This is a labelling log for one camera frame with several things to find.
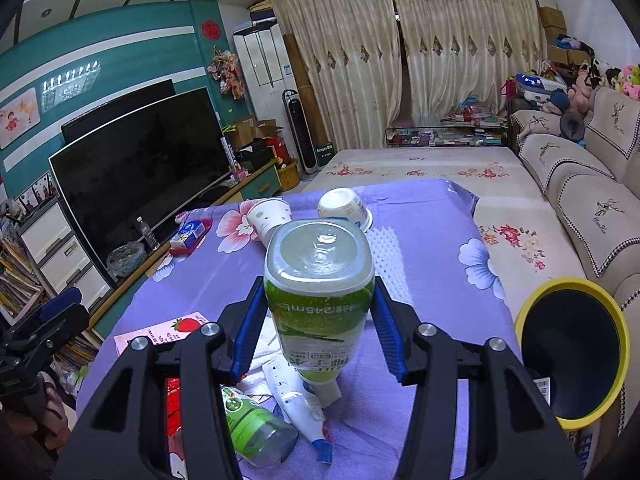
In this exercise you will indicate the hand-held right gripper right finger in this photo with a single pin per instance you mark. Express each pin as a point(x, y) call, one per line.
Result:
point(387, 332)

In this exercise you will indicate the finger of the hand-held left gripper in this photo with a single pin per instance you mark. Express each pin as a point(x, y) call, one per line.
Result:
point(50, 332)
point(61, 302)

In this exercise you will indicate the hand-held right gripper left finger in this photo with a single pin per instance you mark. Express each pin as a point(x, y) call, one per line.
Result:
point(250, 332)

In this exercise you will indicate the green label plastic bottle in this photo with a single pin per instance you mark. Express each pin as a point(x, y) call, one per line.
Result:
point(320, 280)
point(255, 425)

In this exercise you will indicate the white toothpaste tube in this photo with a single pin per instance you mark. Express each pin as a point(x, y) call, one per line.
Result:
point(300, 410)

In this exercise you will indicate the yellow trash bin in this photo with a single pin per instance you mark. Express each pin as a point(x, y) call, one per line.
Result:
point(570, 350)

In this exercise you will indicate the white drawer cabinet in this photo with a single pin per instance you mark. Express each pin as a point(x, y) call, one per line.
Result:
point(60, 255)

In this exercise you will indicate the stack of books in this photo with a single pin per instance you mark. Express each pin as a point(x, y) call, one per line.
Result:
point(17, 270)

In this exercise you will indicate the glass ashtray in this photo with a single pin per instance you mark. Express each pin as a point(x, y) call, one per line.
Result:
point(126, 260)

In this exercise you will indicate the pink strawberry print packet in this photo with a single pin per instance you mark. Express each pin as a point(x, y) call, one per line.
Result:
point(165, 331)

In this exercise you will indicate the purple floral tablecloth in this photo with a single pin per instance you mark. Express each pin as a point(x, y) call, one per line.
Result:
point(430, 250)

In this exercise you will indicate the flat red box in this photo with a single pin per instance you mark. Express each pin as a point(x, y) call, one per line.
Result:
point(182, 249)

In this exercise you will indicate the red snack packet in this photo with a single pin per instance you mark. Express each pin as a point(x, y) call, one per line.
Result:
point(172, 410)

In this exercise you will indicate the clear water bottle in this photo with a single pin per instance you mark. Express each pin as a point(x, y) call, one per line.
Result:
point(148, 235)

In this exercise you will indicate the blue red small box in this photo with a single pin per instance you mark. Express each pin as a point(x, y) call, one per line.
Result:
point(192, 232)

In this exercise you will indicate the white paper cup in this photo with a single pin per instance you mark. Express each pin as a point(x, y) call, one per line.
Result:
point(265, 215)

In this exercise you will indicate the white paper bowl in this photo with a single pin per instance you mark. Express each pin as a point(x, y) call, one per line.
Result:
point(342, 207)

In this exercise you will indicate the small pink toy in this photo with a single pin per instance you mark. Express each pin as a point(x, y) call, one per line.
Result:
point(180, 217)

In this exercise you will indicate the yellow green television cabinet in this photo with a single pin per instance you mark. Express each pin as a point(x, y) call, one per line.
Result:
point(260, 182)

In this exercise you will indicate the black flat television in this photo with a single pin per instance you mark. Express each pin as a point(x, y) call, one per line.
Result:
point(140, 170)

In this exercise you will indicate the yellow bucket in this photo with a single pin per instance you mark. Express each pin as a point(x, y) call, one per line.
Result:
point(287, 175)

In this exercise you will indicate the floral bed sheet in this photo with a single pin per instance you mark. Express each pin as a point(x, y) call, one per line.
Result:
point(500, 195)

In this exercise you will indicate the tall black white box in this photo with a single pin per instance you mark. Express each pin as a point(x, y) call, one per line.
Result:
point(229, 152)

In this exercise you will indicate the red container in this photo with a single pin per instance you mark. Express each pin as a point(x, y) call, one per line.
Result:
point(278, 149)

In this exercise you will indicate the open cardboard boxes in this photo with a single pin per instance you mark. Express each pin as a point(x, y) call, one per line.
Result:
point(250, 130)

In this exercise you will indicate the low glass shelf with books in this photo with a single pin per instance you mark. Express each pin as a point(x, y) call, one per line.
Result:
point(445, 132)

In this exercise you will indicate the black white tower fan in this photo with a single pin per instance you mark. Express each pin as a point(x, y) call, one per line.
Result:
point(300, 130)

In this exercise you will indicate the beige embroidered sofa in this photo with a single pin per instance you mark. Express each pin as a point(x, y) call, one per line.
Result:
point(585, 195)

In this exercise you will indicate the white standing air conditioner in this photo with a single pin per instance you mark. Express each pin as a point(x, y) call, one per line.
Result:
point(265, 75)

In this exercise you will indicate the artificial flower decoration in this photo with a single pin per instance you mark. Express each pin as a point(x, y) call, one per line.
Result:
point(227, 72)

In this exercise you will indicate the beige patterned curtain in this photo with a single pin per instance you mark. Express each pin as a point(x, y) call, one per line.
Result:
point(465, 45)
point(340, 60)

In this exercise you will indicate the grey neck pillow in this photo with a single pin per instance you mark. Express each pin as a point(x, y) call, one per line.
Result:
point(572, 126)

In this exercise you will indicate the pile of plush toys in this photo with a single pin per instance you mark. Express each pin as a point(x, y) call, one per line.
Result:
point(610, 77)

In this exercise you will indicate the stacked cardboard boxes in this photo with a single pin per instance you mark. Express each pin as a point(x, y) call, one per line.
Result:
point(551, 25)

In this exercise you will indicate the pink cartoon wall poster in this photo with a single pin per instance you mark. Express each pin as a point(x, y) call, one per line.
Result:
point(17, 117)

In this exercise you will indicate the crystal wall ornament shelf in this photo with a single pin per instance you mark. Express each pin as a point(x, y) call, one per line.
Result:
point(70, 85)

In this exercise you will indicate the red round wall ornament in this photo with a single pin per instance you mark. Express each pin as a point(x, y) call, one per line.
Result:
point(211, 29)

